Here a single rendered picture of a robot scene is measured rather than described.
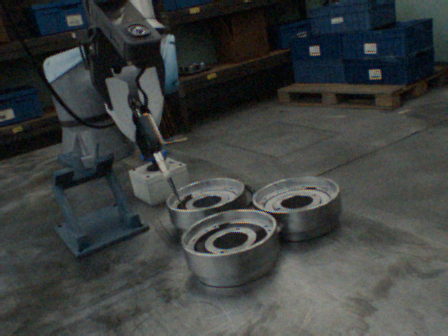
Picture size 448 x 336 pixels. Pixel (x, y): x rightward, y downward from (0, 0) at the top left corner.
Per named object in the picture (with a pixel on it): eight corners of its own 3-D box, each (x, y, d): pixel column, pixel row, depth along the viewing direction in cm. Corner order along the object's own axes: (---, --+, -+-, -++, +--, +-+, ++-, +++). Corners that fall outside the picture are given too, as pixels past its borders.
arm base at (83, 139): (56, 161, 114) (42, 118, 111) (121, 141, 121) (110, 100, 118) (76, 175, 102) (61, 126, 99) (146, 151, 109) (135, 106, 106)
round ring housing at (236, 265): (294, 275, 53) (287, 239, 51) (193, 301, 52) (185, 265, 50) (269, 232, 63) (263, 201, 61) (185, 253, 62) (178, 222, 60)
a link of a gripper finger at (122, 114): (125, 136, 73) (113, 70, 71) (140, 142, 68) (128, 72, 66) (103, 141, 72) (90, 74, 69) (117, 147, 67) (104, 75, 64)
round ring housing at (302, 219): (282, 202, 70) (277, 174, 69) (356, 208, 64) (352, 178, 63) (242, 238, 62) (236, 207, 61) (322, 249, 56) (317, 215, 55)
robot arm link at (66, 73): (64, 112, 114) (44, 50, 110) (125, 100, 115) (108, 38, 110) (52, 125, 102) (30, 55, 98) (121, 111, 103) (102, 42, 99)
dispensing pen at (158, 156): (177, 207, 64) (123, 94, 68) (169, 217, 67) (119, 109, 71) (192, 201, 65) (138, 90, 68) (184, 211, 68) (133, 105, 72)
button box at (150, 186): (192, 190, 81) (186, 162, 80) (152, 206, 78) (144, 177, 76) (170, 180, 88) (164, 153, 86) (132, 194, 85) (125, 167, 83)
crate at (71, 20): (94, 26, 433) (86, -2, 426) (109, 24, 401) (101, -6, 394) (30, 38, 409) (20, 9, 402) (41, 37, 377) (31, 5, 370)
